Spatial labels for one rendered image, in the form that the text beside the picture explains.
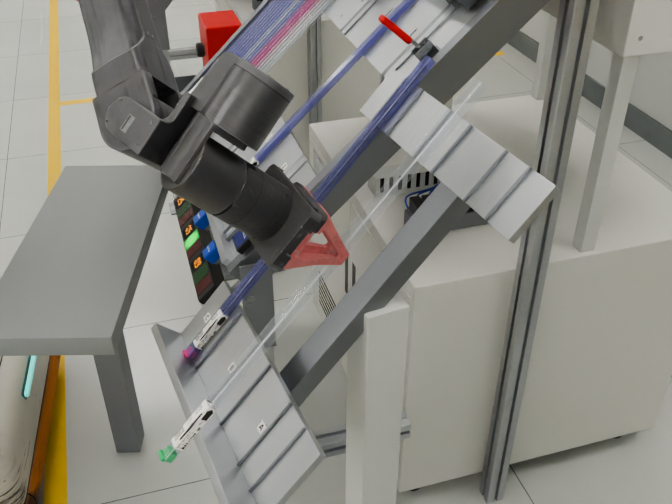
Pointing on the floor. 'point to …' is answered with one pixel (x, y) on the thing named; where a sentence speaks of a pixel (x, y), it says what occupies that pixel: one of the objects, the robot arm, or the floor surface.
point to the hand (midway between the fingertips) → (335, 251)
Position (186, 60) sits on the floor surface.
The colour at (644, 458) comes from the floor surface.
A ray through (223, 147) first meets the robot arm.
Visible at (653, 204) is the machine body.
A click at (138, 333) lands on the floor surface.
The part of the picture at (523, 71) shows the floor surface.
